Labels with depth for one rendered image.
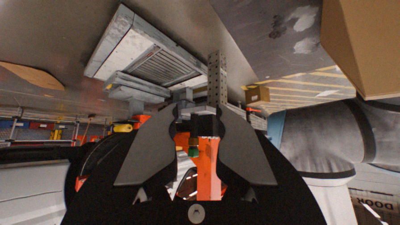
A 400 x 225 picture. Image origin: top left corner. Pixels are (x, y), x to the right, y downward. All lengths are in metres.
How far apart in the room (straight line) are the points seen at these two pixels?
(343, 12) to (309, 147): 0.25
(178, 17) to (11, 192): 1.21
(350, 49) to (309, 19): 0.19
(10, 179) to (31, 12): 0.83
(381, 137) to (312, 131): 0.10
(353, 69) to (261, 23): 0.21
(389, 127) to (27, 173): 1.37
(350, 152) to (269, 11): 0.34
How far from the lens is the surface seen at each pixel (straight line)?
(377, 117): 0.40
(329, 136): 0.38
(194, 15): 0.74
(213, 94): 0.80
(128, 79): 1.16
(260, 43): 0.44
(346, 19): 0.27
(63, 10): 0.97
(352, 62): 0.26
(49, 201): 1.21
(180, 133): 1.39
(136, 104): 1.27
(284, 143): 0.38
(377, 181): 14.39
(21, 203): 1.21
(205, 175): 1.20
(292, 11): 0.39
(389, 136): 0.40
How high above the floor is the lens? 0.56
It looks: 11 degrees down
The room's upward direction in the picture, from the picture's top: 179 degrees counter-clockwise
